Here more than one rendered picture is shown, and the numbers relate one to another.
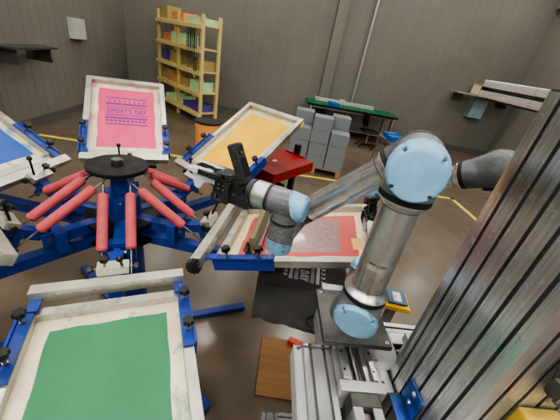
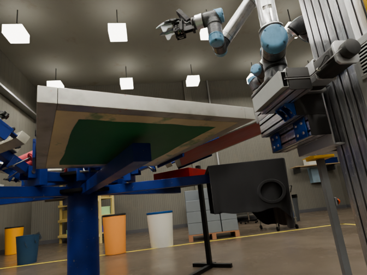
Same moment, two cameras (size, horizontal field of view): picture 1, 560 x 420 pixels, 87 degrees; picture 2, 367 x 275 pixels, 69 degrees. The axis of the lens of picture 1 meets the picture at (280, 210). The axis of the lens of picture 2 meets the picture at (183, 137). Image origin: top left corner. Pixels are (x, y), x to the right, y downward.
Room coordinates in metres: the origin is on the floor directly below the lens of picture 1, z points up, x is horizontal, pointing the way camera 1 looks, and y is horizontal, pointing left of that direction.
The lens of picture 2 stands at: (-0.50, 0.27, 0.72)
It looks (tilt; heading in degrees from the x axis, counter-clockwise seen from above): 14 degrees up; 357
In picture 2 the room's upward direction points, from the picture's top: 6 degrees counter-clockwise
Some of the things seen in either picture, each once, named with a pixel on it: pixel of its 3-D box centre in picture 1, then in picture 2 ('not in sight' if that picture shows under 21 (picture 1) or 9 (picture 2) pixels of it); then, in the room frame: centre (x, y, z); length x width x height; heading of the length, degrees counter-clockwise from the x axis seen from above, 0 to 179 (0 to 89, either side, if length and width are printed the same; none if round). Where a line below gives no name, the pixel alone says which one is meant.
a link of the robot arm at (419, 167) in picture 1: (383, 247); (265, 6); (0.61, -0.26, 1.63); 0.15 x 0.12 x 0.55; 161
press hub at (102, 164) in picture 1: (127, 257); (83, 224); (1.44, 0.91, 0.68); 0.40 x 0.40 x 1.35
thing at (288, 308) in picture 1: (294, 309); (248, 191); (1.19, -0.18, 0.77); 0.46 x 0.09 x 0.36; 86
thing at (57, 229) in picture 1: (122, 216); (82, 178); (1.44, 0.91, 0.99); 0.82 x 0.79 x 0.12; 86
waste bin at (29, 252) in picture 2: not in sight; (29, 247); (5.15, 3.17, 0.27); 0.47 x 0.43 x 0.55; 107
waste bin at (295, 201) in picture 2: not in sight; (289, 208); (7.39, -2.97, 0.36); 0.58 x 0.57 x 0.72; 5
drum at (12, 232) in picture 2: not in sight; (13, 240); (7.21, 4.63, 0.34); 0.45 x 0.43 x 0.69; 95
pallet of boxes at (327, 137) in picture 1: (317, 142); (209, 212); (5.78, -0.49, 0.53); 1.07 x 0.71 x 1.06; 88
